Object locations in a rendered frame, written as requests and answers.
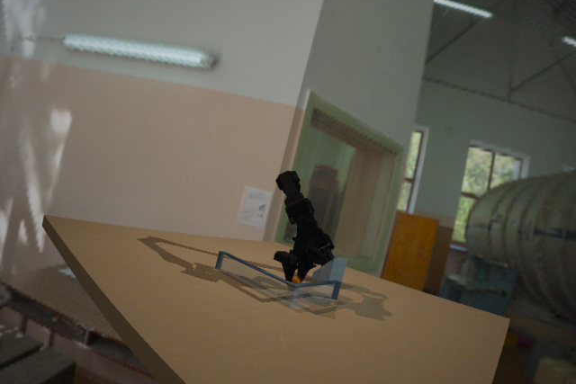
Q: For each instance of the low clear corner walls with blue edges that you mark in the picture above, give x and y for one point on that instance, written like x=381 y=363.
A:
x=285 y=294

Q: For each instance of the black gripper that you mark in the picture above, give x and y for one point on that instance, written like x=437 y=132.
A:
x=290 y=260

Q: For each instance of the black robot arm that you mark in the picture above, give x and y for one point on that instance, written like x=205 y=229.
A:
x=300 y=211

